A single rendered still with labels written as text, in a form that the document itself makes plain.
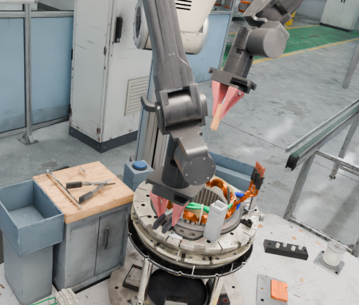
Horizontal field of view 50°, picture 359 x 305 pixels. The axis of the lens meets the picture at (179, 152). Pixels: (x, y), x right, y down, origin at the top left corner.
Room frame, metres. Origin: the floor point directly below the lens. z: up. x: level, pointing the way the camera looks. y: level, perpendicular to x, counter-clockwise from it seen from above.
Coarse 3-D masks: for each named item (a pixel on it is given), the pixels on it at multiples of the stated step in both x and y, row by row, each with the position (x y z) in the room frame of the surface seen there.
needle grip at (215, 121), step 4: (220, 104) 0.83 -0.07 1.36; (220, 108) 0.82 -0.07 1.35; (216, 112) 0.82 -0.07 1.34; (220, 112) 0.82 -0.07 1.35; (216, 116) 0.82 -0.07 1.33; (212, 120) 0.82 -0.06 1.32; (216, 120) 0.81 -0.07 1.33; (212, 124) 0.81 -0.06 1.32; (216, 124) 0.81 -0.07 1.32; (212, 128) 0.81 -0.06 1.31; (216, 128) 0.81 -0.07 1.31
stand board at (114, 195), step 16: (64, 176) 0.86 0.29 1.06; (80, 176) 0.88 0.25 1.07; (96, 176) 0.89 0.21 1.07; (112, 176) 0.91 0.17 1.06; (48, 192) 0.78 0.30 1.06; (80, 192) 0.80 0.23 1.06; (96, 192) 0.82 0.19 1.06; (112, 192) 0.83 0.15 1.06; (128, 192) 0.85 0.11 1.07; (64, 208) 0.73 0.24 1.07; (96, 208) 0.76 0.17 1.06
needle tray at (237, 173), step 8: (208, 152) 1.18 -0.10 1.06; (216, 160) 1.17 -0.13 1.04; (224, 160) 1.16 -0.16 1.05; (232, 160) 1.16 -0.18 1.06; (216, 168) 1.14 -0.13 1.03; (224, 168) 1.15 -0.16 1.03; (232, 168) 1.15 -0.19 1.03; (240, 168) 1.15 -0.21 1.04; (248, 168) 1.14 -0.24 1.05; (216, 176) 1.06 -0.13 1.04; (224, 176) 1.06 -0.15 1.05; (232, 176) 1.05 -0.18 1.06; (240, 176) 1.12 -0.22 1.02; (248, 176) 1.13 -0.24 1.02; (232, 184) 1.05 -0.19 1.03; (240, 184) 1.04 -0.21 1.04; (248, 184) 1.03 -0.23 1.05
